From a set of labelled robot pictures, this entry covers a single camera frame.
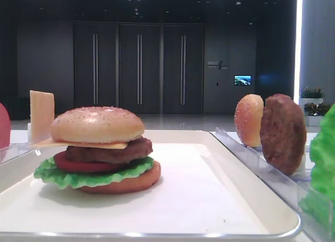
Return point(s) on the dark door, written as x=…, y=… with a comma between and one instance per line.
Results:
x=94, y=64
x=139, y=65
x=183, y=69

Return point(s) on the dark right door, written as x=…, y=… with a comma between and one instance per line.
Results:
x=183, y=69

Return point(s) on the standing yellow cheese slice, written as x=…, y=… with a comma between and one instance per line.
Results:
x=41, y=115

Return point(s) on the brown meat patty on burger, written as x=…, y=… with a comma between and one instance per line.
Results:
x=136, y=149

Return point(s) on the bun bottom on tray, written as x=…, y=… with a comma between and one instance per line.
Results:
x=129, y=185

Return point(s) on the dark left door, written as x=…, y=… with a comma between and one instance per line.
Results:
x=94, y=64

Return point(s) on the metal serving tray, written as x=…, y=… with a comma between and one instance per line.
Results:
x=205, y=193

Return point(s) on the potted plants in planter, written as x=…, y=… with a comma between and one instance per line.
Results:
x=311, y=102

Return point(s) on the clear acrylic rack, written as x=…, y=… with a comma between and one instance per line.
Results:
x=292, y=189
x=13, y=151

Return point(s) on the white pusher block far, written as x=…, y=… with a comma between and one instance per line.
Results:
x=29, y=132

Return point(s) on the wall display screen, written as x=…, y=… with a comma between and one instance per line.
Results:
x=244, y=80

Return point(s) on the standing brown meat patty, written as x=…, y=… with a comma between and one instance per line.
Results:
x=283, y=133

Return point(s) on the standing red tomato slice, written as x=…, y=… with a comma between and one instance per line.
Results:
x=5, y=127

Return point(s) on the yellow cheese slice on tray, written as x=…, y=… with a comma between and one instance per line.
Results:
x=51, y=143

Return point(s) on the green lettuce leaf on tray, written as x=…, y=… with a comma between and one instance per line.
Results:
x=49, y=173

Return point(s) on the standing green lettuce leaf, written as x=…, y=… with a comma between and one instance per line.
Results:
x=322, y=163

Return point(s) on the sesame bun top on burger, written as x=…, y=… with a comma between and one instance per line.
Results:
x=100, y=125

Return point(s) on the standing sesame bun top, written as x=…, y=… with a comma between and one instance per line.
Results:
x=247, y=119

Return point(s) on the red tomato slice on tray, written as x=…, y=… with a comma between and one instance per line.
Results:
x=62, y=163

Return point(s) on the dark middle door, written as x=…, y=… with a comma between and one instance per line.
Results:
x=139, y=65

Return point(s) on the clear acrylic left rack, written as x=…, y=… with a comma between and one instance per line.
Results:
x=13, y=151

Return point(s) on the clear acrylic right rack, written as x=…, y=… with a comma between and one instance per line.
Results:
x=292, y=189

